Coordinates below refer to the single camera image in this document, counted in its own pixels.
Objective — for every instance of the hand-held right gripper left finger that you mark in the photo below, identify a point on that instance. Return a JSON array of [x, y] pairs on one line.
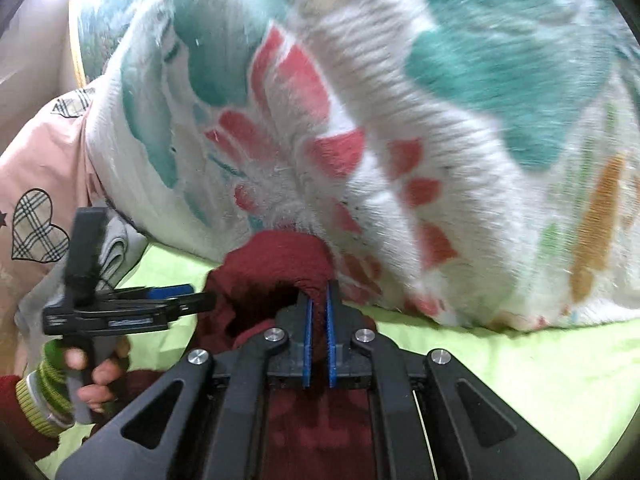
[[307, 342]]

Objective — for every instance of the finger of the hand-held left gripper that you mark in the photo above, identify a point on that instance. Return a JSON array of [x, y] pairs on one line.
[[195, 304], [167, 290]]

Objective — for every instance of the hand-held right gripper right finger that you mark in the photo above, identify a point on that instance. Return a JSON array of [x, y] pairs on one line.
[[332, 342]]

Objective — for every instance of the dark red knit sweater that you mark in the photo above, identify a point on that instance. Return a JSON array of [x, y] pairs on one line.
[[280, 265]]

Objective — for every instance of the person's left forearm striped cuff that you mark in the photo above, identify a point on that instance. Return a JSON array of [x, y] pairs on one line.
[[45, 390]]

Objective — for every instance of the person's left hand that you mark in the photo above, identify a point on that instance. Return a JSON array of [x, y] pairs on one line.
[[107, 372]]

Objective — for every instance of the grey folded cloth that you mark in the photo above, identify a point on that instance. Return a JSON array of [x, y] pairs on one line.
[[119, 252]]

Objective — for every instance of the pink heart print quilt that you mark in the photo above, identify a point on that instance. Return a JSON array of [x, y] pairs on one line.
[[45, 160]]

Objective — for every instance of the light green bed sheet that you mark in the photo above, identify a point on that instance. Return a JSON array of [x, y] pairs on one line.
[[500, 375]]

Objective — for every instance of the beige headboard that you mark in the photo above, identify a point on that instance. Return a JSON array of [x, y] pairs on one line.
[[30, 60]]

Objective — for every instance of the gold framed picture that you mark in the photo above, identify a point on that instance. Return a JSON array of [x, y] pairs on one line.
[[95, 35]]

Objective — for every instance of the white floral blanket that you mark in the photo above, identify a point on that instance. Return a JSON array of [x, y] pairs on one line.
[[450, 135]]

